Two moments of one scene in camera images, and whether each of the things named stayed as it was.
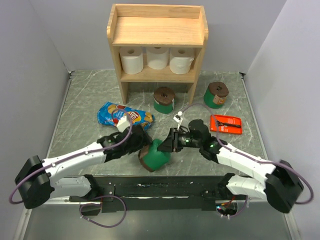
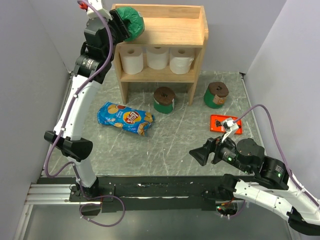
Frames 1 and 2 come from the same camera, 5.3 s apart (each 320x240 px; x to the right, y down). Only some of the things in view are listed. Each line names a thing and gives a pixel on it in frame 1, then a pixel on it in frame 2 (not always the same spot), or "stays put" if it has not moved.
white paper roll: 157,57 stays put
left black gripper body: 143,141 -> 114,39
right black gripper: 171,144 -> 213,145
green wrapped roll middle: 164,98 stays put
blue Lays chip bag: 110,113 stays put
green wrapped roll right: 215,95 stays put
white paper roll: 132,59 stays put
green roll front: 151,158 -> 133,20
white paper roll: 180,59 stays put
